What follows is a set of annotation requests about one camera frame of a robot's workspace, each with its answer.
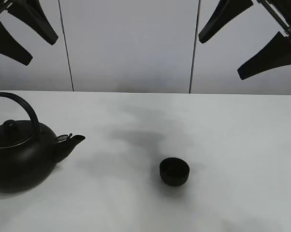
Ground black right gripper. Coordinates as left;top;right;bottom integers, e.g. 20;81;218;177
198;0;291;80

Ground black cast iron teapot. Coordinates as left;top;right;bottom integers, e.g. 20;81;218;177
0;92;85;193

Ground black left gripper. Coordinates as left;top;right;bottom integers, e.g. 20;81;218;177
0;0;58;65

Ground small black teacup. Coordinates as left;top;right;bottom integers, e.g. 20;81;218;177
159;157;190;187

